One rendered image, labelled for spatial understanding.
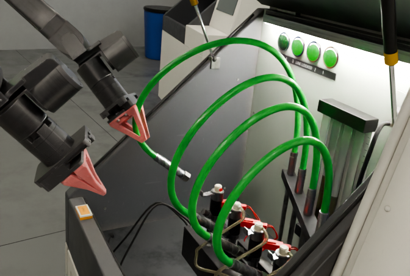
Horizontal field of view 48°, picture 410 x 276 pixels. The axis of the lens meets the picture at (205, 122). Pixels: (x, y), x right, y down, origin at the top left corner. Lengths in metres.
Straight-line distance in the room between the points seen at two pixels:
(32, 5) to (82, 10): 6.63
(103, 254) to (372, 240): 0.58
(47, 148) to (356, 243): 0.48
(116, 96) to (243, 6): 2.95
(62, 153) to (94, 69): 0.31
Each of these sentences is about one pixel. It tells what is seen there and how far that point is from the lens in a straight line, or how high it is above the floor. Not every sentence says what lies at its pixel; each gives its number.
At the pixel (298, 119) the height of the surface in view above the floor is 1.24.
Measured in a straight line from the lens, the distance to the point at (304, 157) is 1.01.
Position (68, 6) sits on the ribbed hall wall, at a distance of 7.60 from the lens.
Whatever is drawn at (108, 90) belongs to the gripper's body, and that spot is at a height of 1.29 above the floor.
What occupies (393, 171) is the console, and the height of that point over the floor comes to 1.31.
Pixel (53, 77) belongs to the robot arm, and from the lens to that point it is 0.68.
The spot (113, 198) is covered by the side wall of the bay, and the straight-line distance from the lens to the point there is 1.30.
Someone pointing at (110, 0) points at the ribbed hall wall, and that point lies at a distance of 7.83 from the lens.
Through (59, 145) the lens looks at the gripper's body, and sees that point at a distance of 0.71.
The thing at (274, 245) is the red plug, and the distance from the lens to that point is 0.92.
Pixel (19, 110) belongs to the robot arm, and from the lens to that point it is 0.70.
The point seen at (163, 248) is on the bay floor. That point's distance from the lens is 1.28.
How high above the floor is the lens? 1.57
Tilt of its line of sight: 20 degrees down
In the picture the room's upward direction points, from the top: 6 degrees clockwise
